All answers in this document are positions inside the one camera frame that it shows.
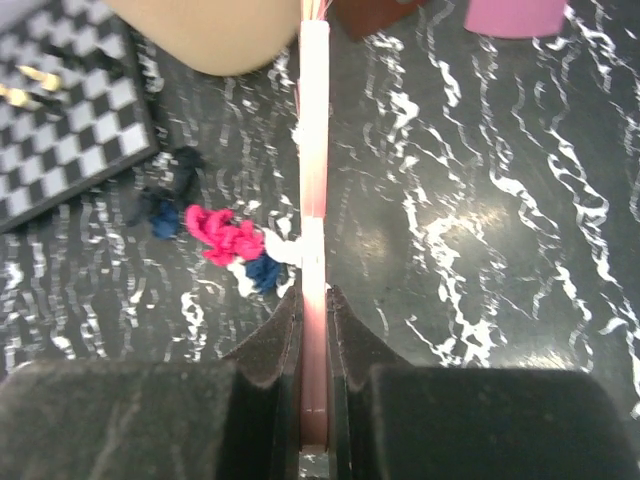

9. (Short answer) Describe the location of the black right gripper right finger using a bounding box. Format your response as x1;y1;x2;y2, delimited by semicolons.
327;288;639;479

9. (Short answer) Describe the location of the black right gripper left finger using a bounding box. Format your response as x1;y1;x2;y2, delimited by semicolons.
1;287;302;479

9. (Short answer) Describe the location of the pink hand brush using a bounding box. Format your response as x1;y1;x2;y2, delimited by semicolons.
298;1;330;451

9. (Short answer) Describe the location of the blue paper scrap front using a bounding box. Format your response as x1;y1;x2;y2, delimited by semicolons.
245;253;281;295

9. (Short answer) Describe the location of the white twisted paper scrap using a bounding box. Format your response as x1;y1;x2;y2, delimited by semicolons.
227;227;304;296

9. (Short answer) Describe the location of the magenta paper scrap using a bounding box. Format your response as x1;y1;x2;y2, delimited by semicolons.
184;204;265;267

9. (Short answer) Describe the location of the dark blue paper scrap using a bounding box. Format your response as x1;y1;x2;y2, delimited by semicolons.
149;200;180;240

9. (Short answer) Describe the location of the black paper scrap centre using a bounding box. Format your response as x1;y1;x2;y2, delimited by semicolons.
125;146;205;227

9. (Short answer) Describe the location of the black white chessboard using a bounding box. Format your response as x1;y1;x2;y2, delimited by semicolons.
1;1;159;232

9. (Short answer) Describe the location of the black chess piece front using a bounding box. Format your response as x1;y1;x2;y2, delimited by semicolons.
31;93;65;117

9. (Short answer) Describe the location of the black chess piece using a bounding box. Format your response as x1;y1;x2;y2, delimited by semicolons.
43;43;77;62
31;93;65;117

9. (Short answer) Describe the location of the beige plastic bucket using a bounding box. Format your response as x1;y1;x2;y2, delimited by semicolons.
107;0;301;76

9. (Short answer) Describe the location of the white chess piece right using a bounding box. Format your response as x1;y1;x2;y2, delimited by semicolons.
18;65;64;93

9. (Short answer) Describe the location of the white chess piece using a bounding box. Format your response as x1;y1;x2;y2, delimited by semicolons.
0;84;38;111
18;65;64;93

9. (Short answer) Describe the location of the white chess piece left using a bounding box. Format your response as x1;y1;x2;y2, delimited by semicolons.
0;84;38;111

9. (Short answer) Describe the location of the brown metronome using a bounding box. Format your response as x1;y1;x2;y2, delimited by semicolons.
332;0;426;41

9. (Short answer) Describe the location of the black chess piece back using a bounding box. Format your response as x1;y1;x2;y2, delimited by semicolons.
43;43;77;62

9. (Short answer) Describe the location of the pink metronome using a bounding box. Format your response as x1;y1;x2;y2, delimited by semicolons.
464;0;568;39

